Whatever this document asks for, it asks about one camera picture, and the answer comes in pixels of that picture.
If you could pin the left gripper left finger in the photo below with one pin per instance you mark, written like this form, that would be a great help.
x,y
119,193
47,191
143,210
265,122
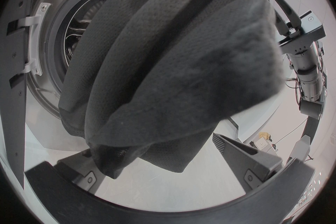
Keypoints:
x,y
83,167

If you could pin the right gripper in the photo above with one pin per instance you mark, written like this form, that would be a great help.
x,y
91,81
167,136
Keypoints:
x,y
308,65

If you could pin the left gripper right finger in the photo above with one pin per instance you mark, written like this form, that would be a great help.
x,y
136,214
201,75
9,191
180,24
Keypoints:
x,y
252,162

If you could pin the dark grey garment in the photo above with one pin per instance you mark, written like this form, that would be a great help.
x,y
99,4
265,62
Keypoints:
x,y
168,65

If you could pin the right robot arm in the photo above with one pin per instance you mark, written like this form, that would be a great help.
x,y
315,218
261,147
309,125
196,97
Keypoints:
x,y
311,108

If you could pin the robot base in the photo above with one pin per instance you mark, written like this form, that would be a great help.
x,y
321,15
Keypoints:
x,y
311,191

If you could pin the washing machine door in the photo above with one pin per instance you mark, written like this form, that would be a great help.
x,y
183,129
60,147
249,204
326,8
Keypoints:
x,y
13,91

